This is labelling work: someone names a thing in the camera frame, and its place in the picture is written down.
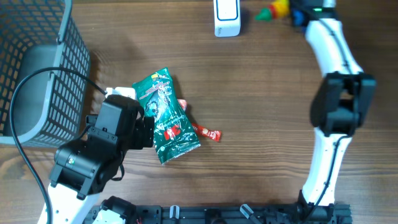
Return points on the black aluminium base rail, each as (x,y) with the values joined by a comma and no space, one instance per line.
(285,213)

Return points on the grey plastic mesh basket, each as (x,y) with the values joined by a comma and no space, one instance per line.
(48,108)

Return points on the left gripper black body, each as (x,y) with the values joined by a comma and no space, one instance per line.
(142,137)

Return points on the dark green snack bag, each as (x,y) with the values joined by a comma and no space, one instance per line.
(173,132)

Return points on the white barcode scanner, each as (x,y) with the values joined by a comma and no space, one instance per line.
(227,18)

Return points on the red coffee stick sachet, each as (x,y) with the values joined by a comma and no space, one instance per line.
(211,134)

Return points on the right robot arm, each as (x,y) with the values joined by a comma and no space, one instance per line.
(338,109)

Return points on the sauce bottle green cap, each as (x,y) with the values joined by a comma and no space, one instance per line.
(275,10)

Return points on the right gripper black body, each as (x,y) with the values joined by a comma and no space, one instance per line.
(296,5)

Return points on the small red white candy pack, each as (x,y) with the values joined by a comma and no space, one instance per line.
(183,104)

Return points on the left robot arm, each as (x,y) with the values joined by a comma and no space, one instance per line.
(84,166)

